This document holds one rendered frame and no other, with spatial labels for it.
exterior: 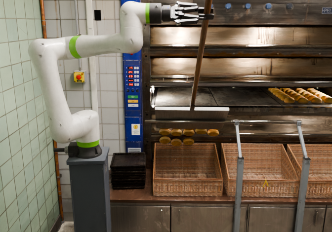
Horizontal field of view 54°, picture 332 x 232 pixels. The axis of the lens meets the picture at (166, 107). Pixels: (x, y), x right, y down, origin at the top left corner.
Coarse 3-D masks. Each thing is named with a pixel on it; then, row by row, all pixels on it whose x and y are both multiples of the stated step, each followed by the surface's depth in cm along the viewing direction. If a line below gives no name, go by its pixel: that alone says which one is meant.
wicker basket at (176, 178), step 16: (160, 144) 295; (192, 144) 294; (208, 144) 295; (160, 160) 295; (176, 160) 295; (192, 160) 294; (208, 160) 295; (160, 176) 289; (176, 176) 289; (192, 176) 289; (208, 176) 288; (160, 192) 257; (176, 192) 256; (192, 192) 257; (208, 192) 256
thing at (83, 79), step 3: (75, 72) 276; (78, 72) 276; (81, 72) 276; (84, 72) 277; (75, 75) 277; (81, 75) 277; (84, 75) 277; (75, 78) 278; (81, 78) 278; (84, 78) 278; (75, 81) 278; (78, 81) 278; (81, 81) 278; (84, 81) 278
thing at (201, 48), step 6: (210, 0) 142; (210, 6) 145; (204, 12) 149; (204, 24) 155; (204, 30) 159; (204, 36) 163; (204, 42) 168; (198, 54) 179; (198, 60) 183; (198, 66) 188; (198, 72) 194; (198, 78) 201; (192, 96) 223; (192, 102) 230
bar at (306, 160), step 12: (156, 120) 254; (168, 120) 254; (180, 120) 254; (192, 120) 254; (204, 120) 254; (216, 120) 254; (228, 120) 253; (240, 120) 253; (252, 120) 253; (264, 120) 253; (276, 120) 253; (288, 120) 253; (300, 120) 253; (300, 132) 249; (240, 144) 245; (240, 156) 239; (240, 168) 239; (240, 180) 241; (300, 180) 244; (240, 192) 244; (300, 192) 244; (240, 204) 246; (300, 204) 245; (300, 216) 248; (300, 228) 250
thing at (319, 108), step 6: (234, 108) 289; (240, 108) 289; (246, 108) 289; (252, 108) 289; (258, 108) 288; (264, 108) 288; (270, 108) 288; (276, 108) 288; (282, 108) 288; (288, 108) 288; (294, 108) 288; (300, 108) 288; (306, 108) 288; (312, 108) 287; (318, 108) 287; (324, 108) 287; (330, 108) 287
